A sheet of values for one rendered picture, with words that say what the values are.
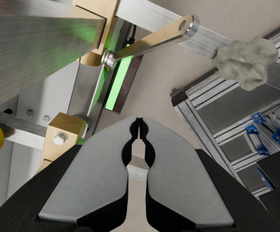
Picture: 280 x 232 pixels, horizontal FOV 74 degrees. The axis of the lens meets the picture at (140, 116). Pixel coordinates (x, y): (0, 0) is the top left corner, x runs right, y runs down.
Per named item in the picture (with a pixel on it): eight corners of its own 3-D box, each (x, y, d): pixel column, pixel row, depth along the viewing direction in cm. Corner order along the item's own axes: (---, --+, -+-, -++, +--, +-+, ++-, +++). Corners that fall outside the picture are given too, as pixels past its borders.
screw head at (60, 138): (68, 134, 30) (66, 138, 29) (66, 144, 31) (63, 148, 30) (55, 130, 30) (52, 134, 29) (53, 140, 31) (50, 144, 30)
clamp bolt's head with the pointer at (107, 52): (117, 68, 40) (119, 51, 26) (113, 79, 40) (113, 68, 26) (109, 65, 40) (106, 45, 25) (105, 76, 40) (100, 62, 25)
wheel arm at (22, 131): (202, 174, 40) (209, 190, 37) (195, 185, 42) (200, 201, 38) (-9, 104, 33) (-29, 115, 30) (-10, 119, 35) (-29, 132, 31)
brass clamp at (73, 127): (89, 121, 35) (81, 136, 30) (73, 171, 41) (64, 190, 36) (56, 110, 34) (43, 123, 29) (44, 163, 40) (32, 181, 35)
